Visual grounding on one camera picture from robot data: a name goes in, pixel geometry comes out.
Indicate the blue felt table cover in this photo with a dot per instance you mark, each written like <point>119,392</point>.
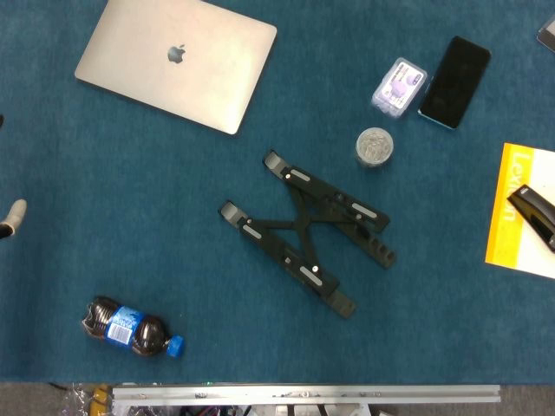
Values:
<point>260,346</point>

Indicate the cola bottle with blue label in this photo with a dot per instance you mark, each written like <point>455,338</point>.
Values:
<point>130,327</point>

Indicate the clear box with purple print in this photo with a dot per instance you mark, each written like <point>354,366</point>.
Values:
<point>399,89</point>

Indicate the silver Apple laptop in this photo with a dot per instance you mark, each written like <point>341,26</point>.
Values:
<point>173,86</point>

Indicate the yellow plastic part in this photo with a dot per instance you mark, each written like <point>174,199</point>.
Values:
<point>99,396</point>

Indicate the black stapler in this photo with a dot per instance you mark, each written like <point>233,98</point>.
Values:
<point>533,212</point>

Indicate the black folding laptop stand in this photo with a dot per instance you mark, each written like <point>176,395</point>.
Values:
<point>300,223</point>

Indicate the clear round jar of clips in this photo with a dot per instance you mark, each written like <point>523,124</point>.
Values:
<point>375,147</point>

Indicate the black smartphone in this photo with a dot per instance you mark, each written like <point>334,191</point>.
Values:
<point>455,82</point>

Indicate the yellow white Lexicon book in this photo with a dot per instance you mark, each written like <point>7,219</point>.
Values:
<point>503,216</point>

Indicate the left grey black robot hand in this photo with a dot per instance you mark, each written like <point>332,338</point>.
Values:
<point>15,214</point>

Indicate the clear plastic bag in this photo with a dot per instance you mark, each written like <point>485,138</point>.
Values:
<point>76,401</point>

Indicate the aluminium profile rail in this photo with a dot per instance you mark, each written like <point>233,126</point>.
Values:
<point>303,396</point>

